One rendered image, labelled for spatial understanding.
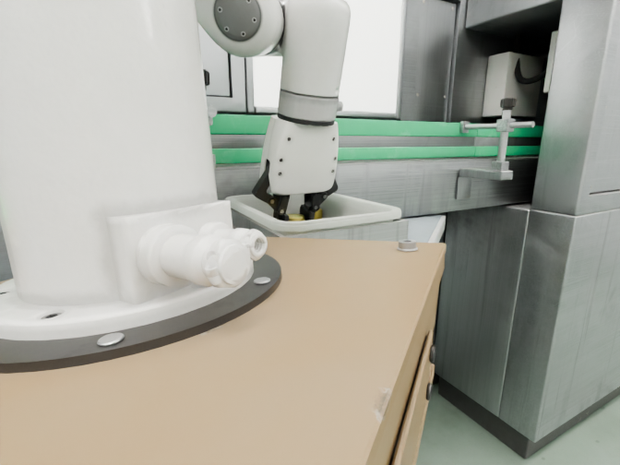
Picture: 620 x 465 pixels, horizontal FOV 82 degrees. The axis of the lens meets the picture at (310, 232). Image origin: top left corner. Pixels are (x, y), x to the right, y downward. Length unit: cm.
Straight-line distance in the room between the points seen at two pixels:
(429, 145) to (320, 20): 51
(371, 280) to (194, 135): 11
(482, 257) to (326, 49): 89
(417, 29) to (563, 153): 49
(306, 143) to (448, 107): 82
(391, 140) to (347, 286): 66
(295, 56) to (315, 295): 33
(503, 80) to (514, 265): 56
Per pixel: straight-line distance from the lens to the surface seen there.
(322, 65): 45
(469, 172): 93
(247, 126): 65
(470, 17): 128
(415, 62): 113
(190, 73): 18
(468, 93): 129
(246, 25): 41
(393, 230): 44
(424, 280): 18
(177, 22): 18
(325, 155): 49
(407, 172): 82
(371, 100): 99
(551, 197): 108
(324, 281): 18
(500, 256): 117
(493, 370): 130
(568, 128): 106
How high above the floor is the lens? 92
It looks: 14 degrees down
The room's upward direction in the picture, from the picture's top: straight up
